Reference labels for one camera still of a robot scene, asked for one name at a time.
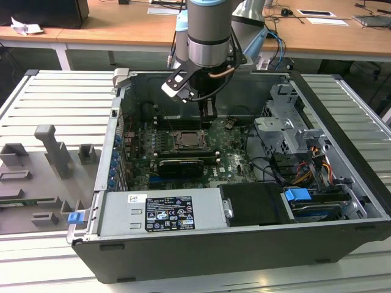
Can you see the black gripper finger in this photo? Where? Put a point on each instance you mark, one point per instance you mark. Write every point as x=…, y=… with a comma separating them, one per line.
x=203, y=113

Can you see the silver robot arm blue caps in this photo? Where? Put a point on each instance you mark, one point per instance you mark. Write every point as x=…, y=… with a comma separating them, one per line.
x=207, y=30

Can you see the CPU socket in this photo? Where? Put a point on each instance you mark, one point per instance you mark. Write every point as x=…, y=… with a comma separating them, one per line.
x=173, y=143

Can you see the green RAM stick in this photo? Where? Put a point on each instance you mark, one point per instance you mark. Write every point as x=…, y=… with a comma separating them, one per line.
x=210, y=160

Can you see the green motherboard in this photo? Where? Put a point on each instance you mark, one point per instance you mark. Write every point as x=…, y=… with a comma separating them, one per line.
x=235, y=164

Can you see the black graphics card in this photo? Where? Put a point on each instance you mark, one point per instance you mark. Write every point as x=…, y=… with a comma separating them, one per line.
x=180, y=171

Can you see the silver metal drive cage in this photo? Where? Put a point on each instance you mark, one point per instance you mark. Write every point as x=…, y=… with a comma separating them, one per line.
x=275, y=125

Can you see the grey plastic case latch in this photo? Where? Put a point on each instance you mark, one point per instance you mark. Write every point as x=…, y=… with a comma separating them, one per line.
x=120, y=77

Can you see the wooden desk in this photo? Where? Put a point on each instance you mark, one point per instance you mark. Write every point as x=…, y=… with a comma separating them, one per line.
x=122, y=27

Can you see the black plastic shroud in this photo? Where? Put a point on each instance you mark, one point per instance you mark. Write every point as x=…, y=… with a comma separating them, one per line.
x=253, y=204

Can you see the black computer mouse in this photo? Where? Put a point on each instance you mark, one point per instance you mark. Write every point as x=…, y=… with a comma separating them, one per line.
x=286, y=12

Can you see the blue disk carrier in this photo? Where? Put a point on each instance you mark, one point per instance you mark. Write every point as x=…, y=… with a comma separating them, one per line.
x=296, y=195

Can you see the grey power supply unit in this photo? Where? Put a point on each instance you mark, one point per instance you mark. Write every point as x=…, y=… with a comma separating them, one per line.
x=122, y=219

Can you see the dark grey PC case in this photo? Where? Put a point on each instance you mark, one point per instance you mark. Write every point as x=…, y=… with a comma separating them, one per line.
x=214, y=259

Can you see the dark hard disk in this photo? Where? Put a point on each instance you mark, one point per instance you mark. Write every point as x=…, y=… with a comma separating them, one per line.
x=314, y=212

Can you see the blue plastic case latch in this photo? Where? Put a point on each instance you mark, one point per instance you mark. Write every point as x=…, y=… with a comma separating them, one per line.
x=75, y=218

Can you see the black computer box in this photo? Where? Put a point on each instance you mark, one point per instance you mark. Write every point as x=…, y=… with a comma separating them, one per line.
x=46, y=12

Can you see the grey parts rack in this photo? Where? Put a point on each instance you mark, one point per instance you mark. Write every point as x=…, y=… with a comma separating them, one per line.
x=39, y=183

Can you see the crumpled white paper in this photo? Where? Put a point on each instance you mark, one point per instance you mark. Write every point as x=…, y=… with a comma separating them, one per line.
x=24, y=28

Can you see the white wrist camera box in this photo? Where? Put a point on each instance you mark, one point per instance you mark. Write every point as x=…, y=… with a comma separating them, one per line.
x=171, y=89

